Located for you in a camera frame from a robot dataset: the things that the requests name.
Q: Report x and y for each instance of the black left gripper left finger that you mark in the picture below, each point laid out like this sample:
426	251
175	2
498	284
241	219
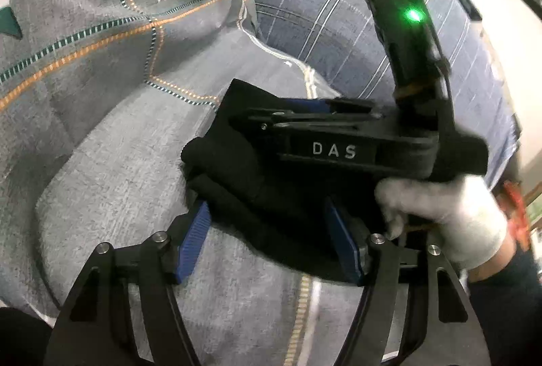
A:
95	324

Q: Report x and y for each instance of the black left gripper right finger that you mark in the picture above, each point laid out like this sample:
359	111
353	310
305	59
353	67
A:
413	309

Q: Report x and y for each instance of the black pants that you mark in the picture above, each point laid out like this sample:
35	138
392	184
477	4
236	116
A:
297	214

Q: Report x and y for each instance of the dark right sleeve forearm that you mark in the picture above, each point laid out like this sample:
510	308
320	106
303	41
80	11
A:
505	294

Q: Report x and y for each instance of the white gloved right hand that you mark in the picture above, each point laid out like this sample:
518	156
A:
468	218

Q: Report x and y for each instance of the blue plaid pillow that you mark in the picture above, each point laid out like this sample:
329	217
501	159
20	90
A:
337	38

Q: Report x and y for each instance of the grey patterned bedsheet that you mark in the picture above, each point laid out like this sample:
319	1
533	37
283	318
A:
98	99

